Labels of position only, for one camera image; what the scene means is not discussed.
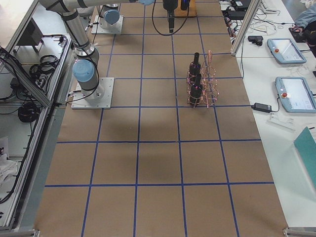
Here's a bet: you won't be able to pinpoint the dark wine bottle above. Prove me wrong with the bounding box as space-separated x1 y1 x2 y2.
189 74 203 107
189 52 201 76

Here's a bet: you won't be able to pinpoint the upper teach pendant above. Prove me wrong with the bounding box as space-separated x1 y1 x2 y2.
267 38 307 64

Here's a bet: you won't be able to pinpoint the dark wine bottle carried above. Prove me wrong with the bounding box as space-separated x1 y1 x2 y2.
180 0 190 11

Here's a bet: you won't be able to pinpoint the wooden tray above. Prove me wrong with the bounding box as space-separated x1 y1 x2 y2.
175 0 197 18

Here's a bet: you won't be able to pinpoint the teal folder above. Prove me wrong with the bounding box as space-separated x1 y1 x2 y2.
294 127 316 176

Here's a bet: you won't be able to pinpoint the aluminium frame post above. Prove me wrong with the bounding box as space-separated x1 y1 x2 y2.
231 0 261 56

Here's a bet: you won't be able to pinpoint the black power adapter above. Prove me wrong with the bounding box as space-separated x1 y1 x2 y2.
251 103 272 113

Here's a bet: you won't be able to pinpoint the dark wine bottle front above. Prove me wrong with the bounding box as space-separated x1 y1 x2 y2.
189 74 203 107

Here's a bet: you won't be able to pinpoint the black handheld device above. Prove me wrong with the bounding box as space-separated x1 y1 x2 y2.
247 36 263 46

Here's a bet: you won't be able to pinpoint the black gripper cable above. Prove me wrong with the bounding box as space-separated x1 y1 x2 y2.
151 0 192 37

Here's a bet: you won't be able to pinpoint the teach pendant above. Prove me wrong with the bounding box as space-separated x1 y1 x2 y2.
275 77 316 114
267 38 307 64

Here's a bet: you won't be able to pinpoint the coiled black cables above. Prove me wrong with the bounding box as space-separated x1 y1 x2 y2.
29 54 60 86

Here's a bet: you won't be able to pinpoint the copper wire bottle basket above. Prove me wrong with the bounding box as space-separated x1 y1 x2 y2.
186 50 219 108

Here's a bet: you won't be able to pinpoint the lower teach pendant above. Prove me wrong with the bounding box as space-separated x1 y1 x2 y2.
275 77 316 114

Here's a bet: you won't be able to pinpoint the dark wine bottle rear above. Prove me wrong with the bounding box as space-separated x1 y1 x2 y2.
189 52 201 76

